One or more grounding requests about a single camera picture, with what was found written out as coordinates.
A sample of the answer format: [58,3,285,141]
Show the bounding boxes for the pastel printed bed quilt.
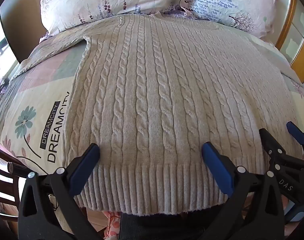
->
[0,12,304,177]

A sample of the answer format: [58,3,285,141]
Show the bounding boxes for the wooden framed wardrobe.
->
[274,0,304,84]

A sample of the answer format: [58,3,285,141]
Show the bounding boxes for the person's dark pants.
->
[118,204,226,240]

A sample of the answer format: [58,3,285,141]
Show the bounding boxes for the black rod with metal end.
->
[7,162,30,177]

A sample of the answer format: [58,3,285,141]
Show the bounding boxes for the blue floral pillow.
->
[180,0,285,39]

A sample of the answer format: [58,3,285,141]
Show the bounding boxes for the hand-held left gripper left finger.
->
[18,143,101,240]

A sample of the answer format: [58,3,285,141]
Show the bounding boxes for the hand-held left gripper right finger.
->
[201,142,285,240]

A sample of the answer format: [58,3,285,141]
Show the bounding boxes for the bright window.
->
[0,12,19,85]

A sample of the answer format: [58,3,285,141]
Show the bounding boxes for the white floral pillow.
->
[34,0,185,37]

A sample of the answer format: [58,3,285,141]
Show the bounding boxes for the tan headboard panel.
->
[0,0,49,63]

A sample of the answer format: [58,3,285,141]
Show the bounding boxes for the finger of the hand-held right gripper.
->
[259,128,286,170]
[286,121,304,160]

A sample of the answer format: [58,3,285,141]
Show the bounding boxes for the dark wooden chair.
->
[0,140,26,222]

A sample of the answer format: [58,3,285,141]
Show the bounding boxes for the cream cable knit sweater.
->
[11,13,304,217]

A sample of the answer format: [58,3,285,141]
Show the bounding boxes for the pink floral cloth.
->
[102,210,123,240]

